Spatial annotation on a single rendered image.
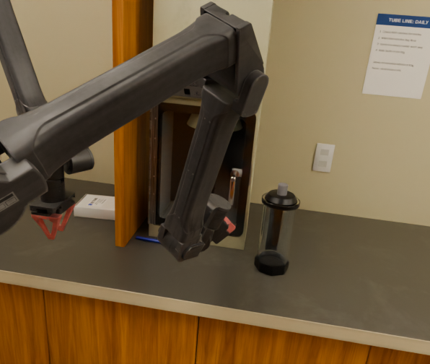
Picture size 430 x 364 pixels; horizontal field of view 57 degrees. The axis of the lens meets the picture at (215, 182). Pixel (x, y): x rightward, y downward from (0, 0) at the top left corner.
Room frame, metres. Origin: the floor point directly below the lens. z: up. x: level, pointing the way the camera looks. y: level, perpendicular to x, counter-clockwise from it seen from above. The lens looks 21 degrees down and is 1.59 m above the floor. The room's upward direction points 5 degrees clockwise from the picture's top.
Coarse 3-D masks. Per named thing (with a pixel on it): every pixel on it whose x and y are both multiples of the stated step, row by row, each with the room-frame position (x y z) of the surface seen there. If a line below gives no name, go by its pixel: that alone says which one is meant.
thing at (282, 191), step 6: (282, 186) 1.02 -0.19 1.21; (270, 192) 1.04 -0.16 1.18; (276, 192) 1.04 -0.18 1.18; (282, 192) 1.02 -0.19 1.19; (288, 192) 1.05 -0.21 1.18; (270, 198) 1.01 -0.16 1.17; (276, 198) 1.00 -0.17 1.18; (282, 198) 1.00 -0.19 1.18; (288, 198) 1.00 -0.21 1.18; (294, 198) 1.01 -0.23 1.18; (282, 204) 0.99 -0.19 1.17; (288, 204) 0.99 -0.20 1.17
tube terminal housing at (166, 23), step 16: (160, 0) 1.15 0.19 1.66; (176, 0) 1.15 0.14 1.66; (192, 0) 1.14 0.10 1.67; (208, 0) 1.14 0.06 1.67; (224, 0) 1.13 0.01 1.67; (240, 0) 1.13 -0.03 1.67; (256, 0) 1.12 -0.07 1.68; (272, 0) 1.12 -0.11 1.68; (160, 16) 1.15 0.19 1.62; (176, 16) 1.15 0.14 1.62; (192, 16) 1.14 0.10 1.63; (240, 16) 1.13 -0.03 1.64; (256, 16) 1.12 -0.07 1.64; (160, 32) 1.15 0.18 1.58; (176, 32) 1.15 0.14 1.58; (256, 32) 1.12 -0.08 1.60; (256, 128) 1.12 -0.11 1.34; (256, 144) 1.16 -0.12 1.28; (224, 240) 1.13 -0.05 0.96; (240, 240) 1.12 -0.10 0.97
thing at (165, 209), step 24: (168, 120) 1.14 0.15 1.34; (192, 120) 1.13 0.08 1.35; (240, 120) 1.11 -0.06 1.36; (168, 144) 1.14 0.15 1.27; (240, 144) 1.11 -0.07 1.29; (168, 168) 1.14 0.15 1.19; (240, 168) 1.11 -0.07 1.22; (168, 192) 1.14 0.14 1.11; (216, 192) 1.12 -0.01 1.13; (240, 192) 1.11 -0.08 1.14; (240, 216) 1.11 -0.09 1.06
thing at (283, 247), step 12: (264, 204) 1.01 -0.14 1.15; (276, 204) 0.99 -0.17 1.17; (264, 216) 1.02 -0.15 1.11; (276, 216) 0.99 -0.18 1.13; (288, 216) 0.99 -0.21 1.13; (264, 228) 1.01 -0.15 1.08; (276, 228) 0.99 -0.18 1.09; (288, 228) 0.99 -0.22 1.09; (264, 240) 1.00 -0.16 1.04; (276, 240) 0.99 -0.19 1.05; (288, 240) 1.00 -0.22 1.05; (264, 252) 1.00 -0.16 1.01; (276, 252) 0.99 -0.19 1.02; (288, 252) 1.01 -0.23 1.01; (276, 264) 0.99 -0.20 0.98
